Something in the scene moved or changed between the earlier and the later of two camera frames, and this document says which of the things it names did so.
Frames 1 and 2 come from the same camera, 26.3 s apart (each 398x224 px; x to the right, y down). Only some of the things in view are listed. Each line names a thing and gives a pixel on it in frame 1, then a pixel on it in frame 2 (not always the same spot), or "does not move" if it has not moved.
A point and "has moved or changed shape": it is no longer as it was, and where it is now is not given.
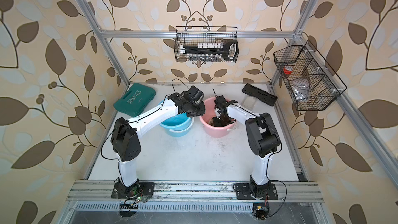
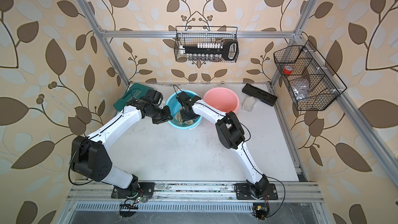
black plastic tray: (266, 98) does not move
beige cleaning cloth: (222, 121) has moved or changed shape
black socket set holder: (226, 51) does not move
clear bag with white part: (249, 102) does not move
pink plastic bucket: (210, 112) has moved or changed shape
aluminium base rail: (101, 192) does not move
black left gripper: (202, 111) → (166, 117)
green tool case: (136, 100) does not move
